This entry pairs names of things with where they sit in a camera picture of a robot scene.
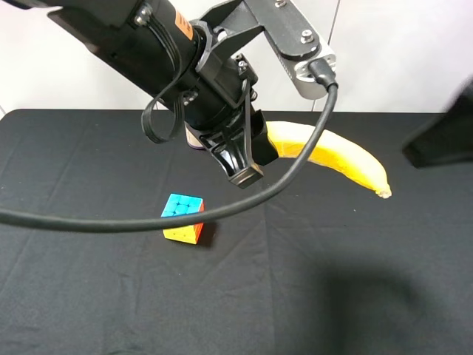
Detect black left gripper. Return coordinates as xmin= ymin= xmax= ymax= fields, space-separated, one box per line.
xmin=173 ymin=47 xmax=279 ymax=189

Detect yellow banana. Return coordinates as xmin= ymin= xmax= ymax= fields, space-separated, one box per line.
xmin=267 ymin=121 xmax=392 ymax=199

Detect blurred black right robot arm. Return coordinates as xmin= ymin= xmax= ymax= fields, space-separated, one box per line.
xmin=402 ymin=80 xmax=472 ymax=169

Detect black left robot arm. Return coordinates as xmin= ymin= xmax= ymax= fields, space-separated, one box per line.
xmin=13 ymin=1 xmax=277 ymax=188

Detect purple capped cardboard cylinder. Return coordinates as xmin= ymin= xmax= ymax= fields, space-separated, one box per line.
xmin=186 ymin=126 xmax=205 ymax=150

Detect colourful puzzle cube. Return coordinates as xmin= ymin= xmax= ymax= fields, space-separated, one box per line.
xmin=160 ymin=192 xmax=205 ymax=246

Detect black tablecloth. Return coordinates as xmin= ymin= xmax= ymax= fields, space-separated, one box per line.
xmin=1 ymin=109 xmax=472 ymax=354

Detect thick black camera cable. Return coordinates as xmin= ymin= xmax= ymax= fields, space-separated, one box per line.
xmin=0 ymin=58 xmax=339 ymax=234

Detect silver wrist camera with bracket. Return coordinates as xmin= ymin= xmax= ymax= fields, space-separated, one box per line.
xmin=191 ymin=1 xmax=336 ymax=100

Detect thin black wire bundle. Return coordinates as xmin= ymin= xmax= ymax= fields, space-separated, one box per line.
xmin=141 ymin=10 xmax=186 ymax=144

